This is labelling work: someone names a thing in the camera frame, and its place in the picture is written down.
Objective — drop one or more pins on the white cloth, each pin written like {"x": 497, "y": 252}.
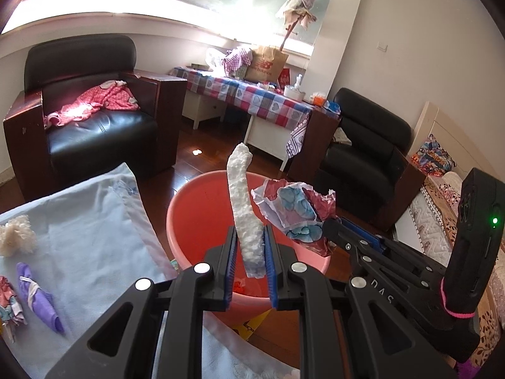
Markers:
{"x": 341, "y": 137}

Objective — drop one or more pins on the brown paper bag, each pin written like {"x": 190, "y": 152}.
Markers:
{"x": 266, "y": 65}

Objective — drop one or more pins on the white plastic bag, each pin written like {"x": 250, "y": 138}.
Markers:
{"x": 215, "y": 59}

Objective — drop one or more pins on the yellow printed bag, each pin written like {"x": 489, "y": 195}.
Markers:
{"x": 252, "y": 325}

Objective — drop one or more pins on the bed with floral quilt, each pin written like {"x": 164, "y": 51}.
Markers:
{"x": 438, "y": 213}

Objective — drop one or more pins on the clear printed snack wrapper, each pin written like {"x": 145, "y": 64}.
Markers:
{"x": 10, "y": 308}

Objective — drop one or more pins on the purple checked cloth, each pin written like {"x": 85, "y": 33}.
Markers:
{"x": 236, "y": 59}

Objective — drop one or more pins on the colourful printed cushion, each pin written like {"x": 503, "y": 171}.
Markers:
{"x": 432, "y": 156}

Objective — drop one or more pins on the white wall socket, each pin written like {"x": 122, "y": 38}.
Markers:
{"x": 382, "y": 45}

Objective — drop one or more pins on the blue packet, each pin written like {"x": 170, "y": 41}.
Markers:
{"x": 332, "y": 107}

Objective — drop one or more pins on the white foam strip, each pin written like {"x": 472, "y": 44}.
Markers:
{"x": 242, "y": 213}

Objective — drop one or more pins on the light blue cloth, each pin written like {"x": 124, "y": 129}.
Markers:
{"x": 86, "y": 237}

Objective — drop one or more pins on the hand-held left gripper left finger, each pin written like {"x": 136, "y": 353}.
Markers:
{"x": 231, "y": 280}

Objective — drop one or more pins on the small flat box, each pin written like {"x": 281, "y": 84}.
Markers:
{"x": 197, "y": 65}

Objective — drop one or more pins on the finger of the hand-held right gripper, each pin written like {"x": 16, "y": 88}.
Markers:
{"x": 355, "y": 248}
{"x": 369, "y": 233}

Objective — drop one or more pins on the checked tablecloth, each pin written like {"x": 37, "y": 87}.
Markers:
{"x": 244, "y": 94}

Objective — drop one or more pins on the pink plastic bucket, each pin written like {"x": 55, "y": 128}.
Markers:
{"x": 197, "y": 213}

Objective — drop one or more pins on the pink patterned garment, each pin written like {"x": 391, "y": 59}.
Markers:
{"x": 106, "y": 98}

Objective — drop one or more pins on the black leather armchair wooden arms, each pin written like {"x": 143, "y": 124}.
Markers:
{"x": 98, "y": 138}
{"x": 367, "y": 162}

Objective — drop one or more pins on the white foam fruit net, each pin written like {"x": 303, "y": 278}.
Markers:
{"x": 15, "y": 237}

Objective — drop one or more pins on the small red bag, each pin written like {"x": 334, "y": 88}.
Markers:
{"x": 284, "y": 78}

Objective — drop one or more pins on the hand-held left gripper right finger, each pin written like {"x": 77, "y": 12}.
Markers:
{"x": 271, "y": 280}

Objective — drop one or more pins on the purple wrapper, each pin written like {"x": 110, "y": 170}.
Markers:
{"x": 43, "y": 304}

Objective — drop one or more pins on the white desk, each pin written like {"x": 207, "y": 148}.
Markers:
{"x": 201, "y": 106}

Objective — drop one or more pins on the red white wrapper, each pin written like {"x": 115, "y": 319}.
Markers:
{"x": 292, "y": 205}

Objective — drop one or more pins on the orange tissue box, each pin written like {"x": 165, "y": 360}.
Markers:
{"x": 318, "y": 97}

